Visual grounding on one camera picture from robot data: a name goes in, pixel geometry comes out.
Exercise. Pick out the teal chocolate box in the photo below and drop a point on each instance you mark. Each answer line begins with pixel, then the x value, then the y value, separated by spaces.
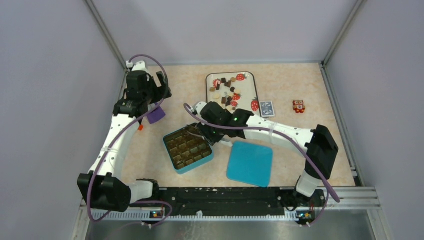
pixel 187 152

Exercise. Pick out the teal box lid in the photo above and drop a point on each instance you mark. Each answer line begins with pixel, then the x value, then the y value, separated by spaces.
pixel 250 164

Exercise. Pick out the blue playing card deck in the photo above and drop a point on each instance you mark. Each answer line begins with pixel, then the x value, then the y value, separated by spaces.
pixel 267 109

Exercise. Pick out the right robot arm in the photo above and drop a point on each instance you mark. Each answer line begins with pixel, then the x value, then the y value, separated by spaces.
pixel 317 145

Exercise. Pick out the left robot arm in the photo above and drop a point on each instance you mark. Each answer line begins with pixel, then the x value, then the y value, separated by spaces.
pixel 101 187

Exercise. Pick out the strawberry pattern white tray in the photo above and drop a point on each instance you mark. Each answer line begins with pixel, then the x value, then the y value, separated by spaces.
pixel 243 85

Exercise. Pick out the red owl toy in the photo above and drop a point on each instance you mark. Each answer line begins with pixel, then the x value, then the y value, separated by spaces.
pixel 299 106

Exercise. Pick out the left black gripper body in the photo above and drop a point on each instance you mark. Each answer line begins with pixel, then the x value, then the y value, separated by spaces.
pixel 154 93

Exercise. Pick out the purple metronome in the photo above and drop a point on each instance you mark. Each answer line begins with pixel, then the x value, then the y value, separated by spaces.
pixel 156 115

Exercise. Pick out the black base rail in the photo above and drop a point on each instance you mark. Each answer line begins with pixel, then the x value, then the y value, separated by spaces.
pixel 232 201

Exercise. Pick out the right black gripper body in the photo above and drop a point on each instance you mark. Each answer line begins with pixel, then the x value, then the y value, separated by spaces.
pixel 213 134

